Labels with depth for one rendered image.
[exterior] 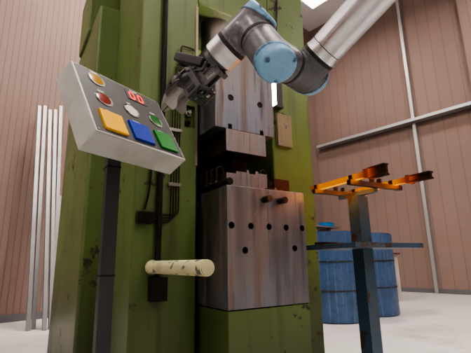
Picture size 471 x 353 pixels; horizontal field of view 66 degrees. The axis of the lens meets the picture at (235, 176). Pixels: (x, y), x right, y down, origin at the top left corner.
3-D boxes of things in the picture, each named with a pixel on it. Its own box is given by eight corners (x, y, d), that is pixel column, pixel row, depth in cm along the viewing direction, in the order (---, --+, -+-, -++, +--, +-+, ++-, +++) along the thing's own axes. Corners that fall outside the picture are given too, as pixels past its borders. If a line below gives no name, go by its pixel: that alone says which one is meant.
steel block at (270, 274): (310, 302, 144) (303, 192, 154) (228, 310, 125) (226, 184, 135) (235, 293, 190) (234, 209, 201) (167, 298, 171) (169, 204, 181)
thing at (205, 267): (216, 277, 97) (216, 257, 99) (198, 278, 95) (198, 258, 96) (158, 274, 134) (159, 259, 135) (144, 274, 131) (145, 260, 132)
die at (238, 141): (266, 157, 155) (265, 136, 158) (226, 150, 145) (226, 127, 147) (218, 176, 190) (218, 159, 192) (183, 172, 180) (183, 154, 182)
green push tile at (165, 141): (179, 152, 115) (170, 135, 119) (162, 146, 109) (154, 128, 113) (175, 155, 116) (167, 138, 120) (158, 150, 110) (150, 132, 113)
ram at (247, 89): (289, 141, 165) (284, 61, 174) (214, 125, 145) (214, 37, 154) (240, 162, 199) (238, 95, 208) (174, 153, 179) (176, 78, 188)
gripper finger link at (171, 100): (160, 118, 98) (183, 95, 95) (153, 104, 101) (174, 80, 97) (168, 122, 100) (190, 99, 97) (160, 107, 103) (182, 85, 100)
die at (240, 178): (267, 192, 152) (266, 172, 154) (226, 188, 142) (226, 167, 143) (218, 206, 186) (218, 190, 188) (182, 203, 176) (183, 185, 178)
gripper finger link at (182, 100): (168, 122, 100) (190, 99, 97) (160, 107, 103) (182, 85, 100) (175, 125, 103) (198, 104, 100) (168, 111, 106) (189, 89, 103)
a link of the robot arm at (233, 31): (265, 9, 82) (247, -11, 88) (226, 49, 87) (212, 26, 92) (284, 32, 90) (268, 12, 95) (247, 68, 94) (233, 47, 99)
